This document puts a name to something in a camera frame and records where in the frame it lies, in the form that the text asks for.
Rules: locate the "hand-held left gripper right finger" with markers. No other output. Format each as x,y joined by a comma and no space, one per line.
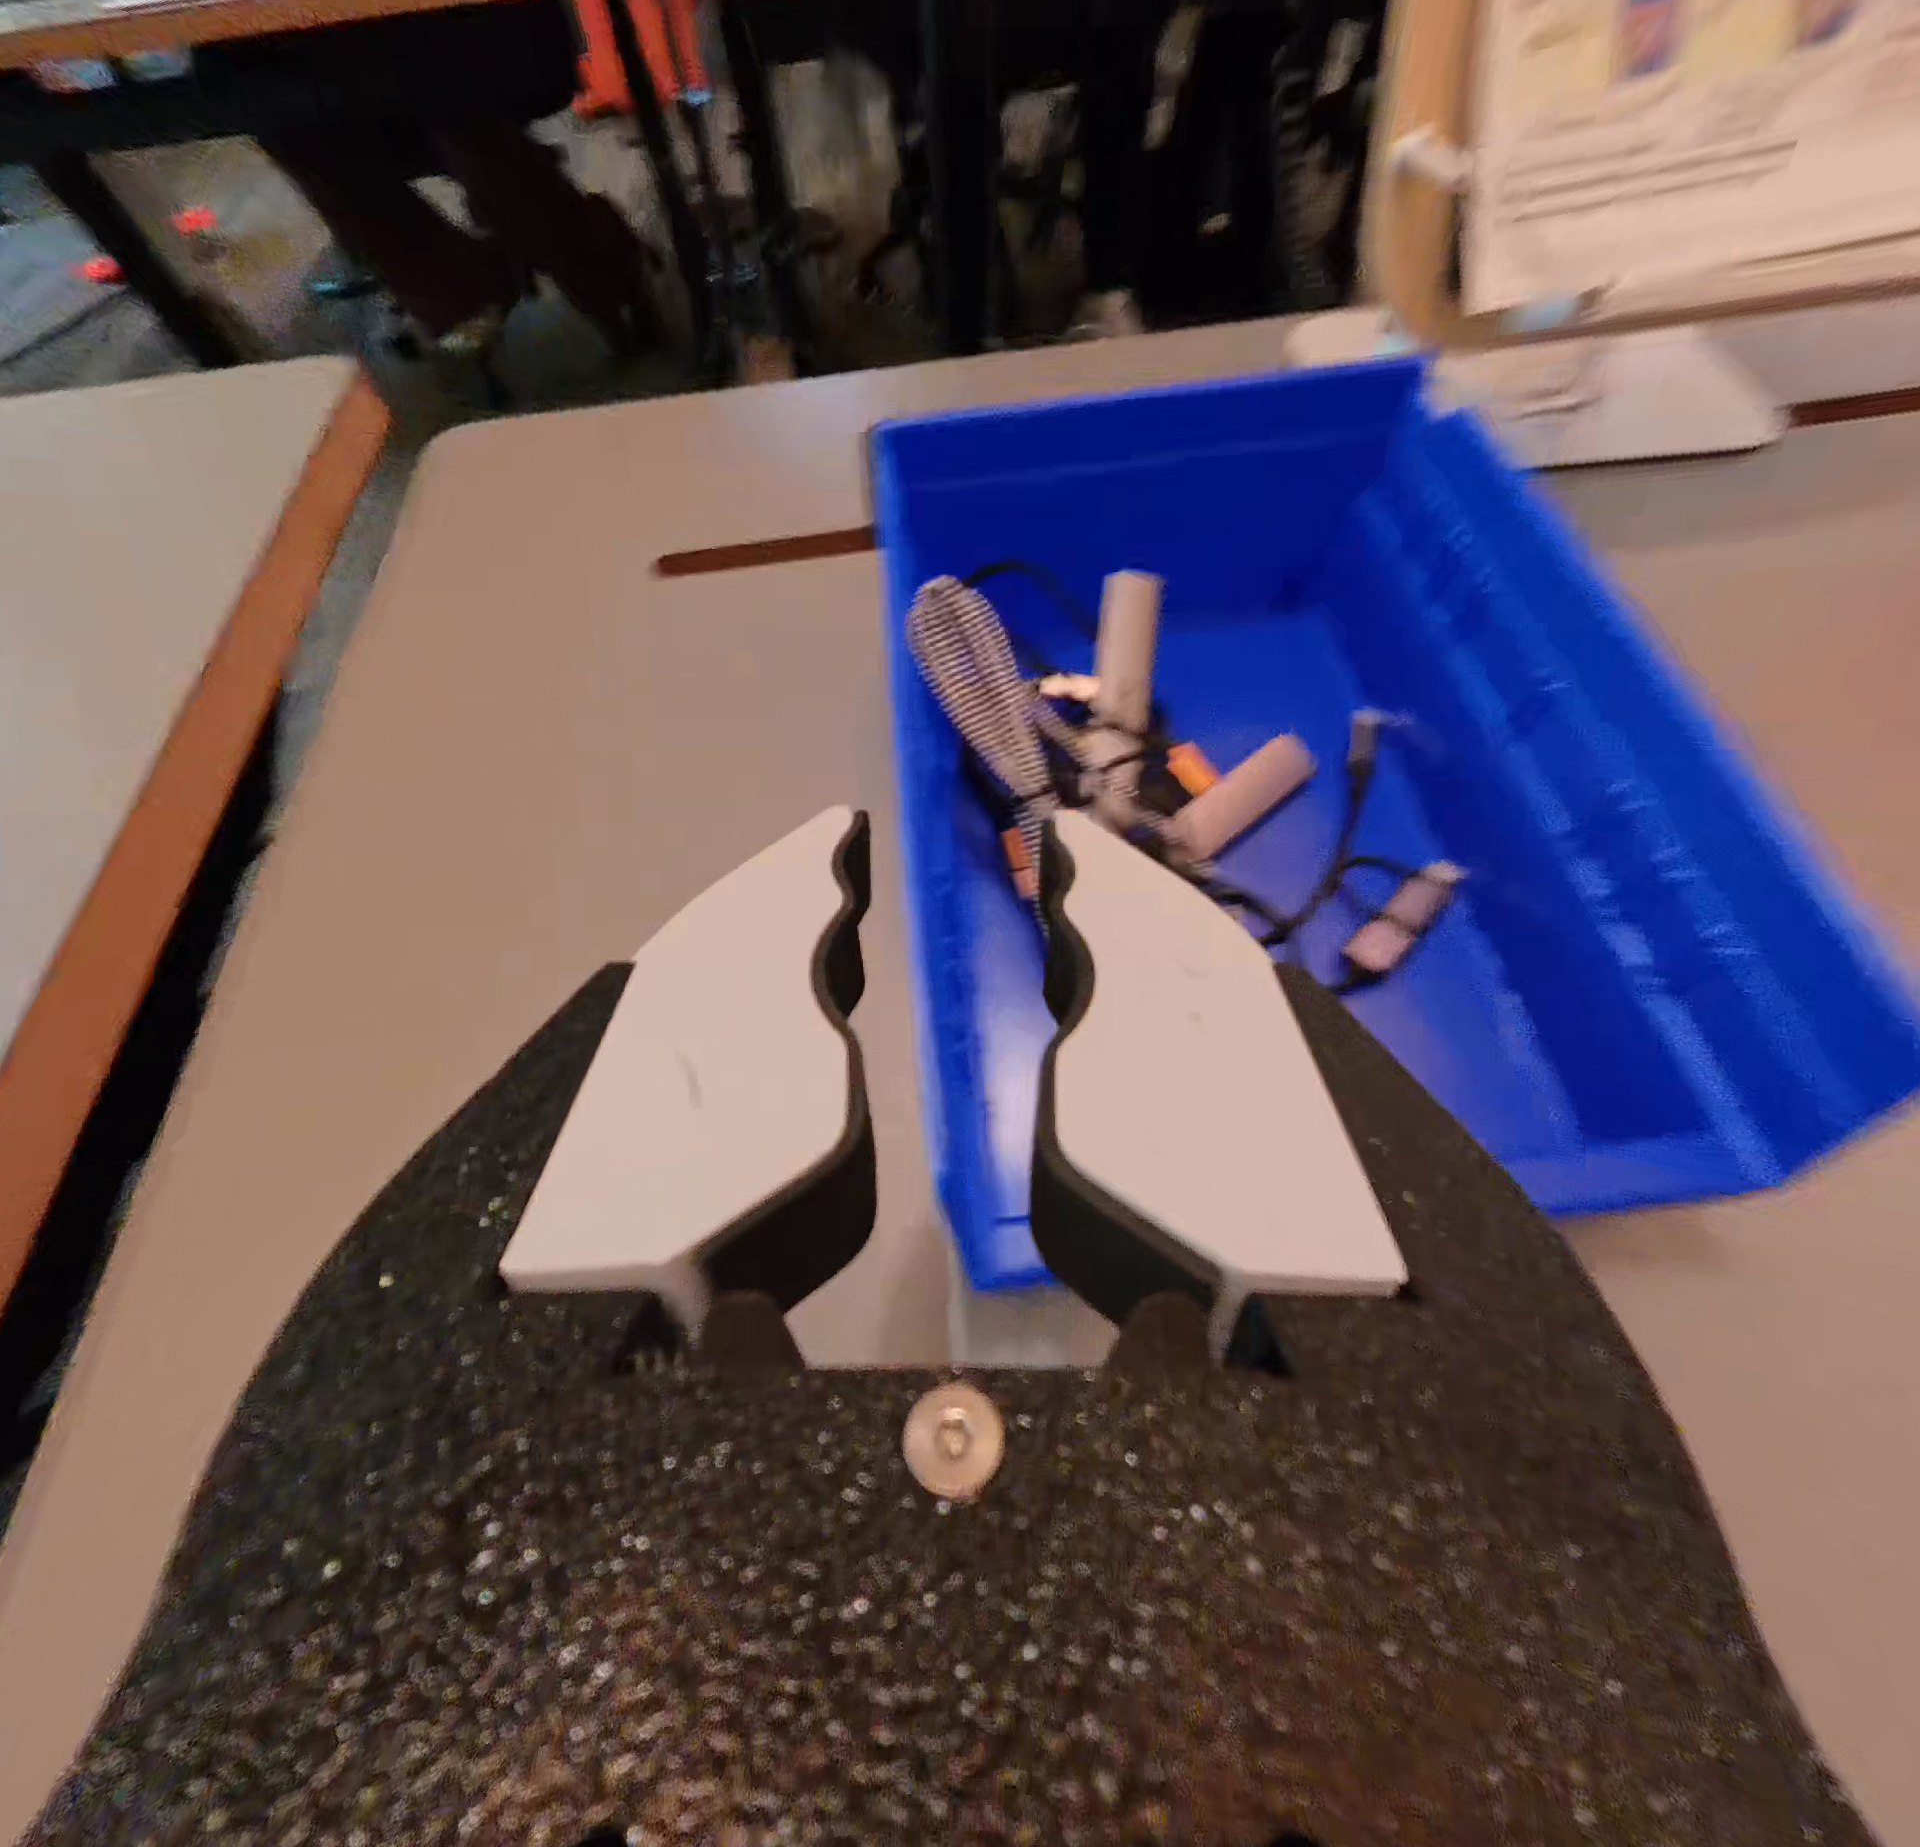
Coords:
1200,1098

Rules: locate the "grey table with wooden edge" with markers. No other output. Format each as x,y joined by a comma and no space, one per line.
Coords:
135,601

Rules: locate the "white stand base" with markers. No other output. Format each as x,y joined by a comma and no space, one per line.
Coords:
1637,390

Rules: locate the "paper sheet on wooden stand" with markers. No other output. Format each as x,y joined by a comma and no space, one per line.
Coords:
1417,79

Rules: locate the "orange object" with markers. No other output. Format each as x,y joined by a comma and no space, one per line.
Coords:
636,45

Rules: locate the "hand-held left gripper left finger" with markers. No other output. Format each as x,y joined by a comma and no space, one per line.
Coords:
692,1081

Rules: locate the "printed instruction sheet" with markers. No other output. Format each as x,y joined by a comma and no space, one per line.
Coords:
1695,105

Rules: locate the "small grey usb adapter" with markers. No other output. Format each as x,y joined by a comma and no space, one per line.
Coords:
1402,917

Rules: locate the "long grey usb adapter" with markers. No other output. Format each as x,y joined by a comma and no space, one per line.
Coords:
1127,646

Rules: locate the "blue plastic bin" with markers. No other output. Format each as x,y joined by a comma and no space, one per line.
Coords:
1498,1067

